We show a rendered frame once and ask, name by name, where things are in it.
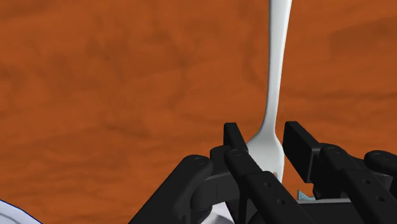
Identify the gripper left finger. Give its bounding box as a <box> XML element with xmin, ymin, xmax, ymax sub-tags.
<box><xmin>129</xmin><ymin>122</ymin><xmax>316</xmax><ymax>224</ymax></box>

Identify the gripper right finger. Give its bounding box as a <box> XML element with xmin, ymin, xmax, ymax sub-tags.
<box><xmin>282</xmin><ymin>120</ymin><xmax>397</xmax><ymax>224</ymax></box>

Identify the white fork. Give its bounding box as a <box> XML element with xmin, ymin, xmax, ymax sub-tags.
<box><xmin>247</xmin><ymin>0</ymin><xmax>293</xmax><ymax>184</ymax></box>

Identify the white plate with blue rim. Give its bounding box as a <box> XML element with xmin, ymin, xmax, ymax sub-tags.
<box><xmin>0</xmin><ymin>199</ymin><xmax>43</xmax><ymax>224</ymax></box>

